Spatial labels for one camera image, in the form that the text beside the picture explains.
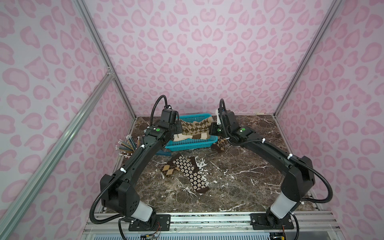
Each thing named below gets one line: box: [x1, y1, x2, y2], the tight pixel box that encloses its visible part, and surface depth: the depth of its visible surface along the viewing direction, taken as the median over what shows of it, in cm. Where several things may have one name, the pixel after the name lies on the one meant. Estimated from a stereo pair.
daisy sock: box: [172, 153, 210, 194], surface depth 91 cm
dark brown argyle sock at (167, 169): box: [161, 163, 181, 178], surface depth 92 cm
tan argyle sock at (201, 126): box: [180, 117, 213, 135], surface depth 89 cm
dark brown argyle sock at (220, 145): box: [211, 136, 228, 152], surface depth 102 cm
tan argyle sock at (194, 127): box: [180, 116, 215, 135], surface depth 89 cm
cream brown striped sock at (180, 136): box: [173, 132, 208, 142], surface depth 107 cm
